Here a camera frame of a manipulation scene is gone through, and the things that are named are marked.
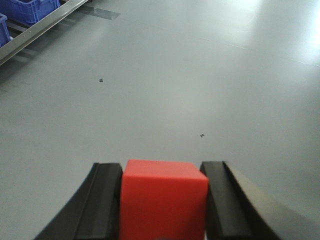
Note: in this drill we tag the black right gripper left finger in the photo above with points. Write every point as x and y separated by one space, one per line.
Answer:
92 213

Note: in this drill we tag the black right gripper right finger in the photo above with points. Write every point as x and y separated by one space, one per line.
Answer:
234 213

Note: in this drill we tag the red cube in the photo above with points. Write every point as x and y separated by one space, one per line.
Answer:
162 200

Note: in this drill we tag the far blue side bin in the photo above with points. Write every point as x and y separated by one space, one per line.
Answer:
4 33

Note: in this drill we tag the blue side bin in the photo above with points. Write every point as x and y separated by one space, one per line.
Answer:
4 33
28 12

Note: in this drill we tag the near blue side bin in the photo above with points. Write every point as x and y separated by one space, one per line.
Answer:
28 12

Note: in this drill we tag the steel rack rail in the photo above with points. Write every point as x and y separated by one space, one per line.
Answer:
31 33

